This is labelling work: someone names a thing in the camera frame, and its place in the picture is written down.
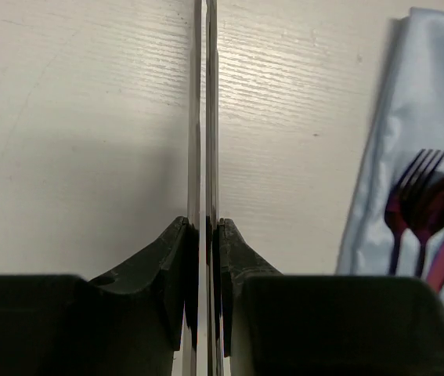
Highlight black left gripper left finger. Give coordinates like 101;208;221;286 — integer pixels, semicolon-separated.
89;216;199;350

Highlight purple metallic fork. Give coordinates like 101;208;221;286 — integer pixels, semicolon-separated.
384;149;444;276

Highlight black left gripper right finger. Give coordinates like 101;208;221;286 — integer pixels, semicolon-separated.
215;219;281;357

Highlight light blue cloth napkin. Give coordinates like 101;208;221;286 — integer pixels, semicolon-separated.
334;6;444;353

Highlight metal tongs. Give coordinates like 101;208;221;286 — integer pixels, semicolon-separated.
182;1;224;375

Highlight purple metallic spoon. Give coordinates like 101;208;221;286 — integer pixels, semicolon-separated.
409;177;444;278

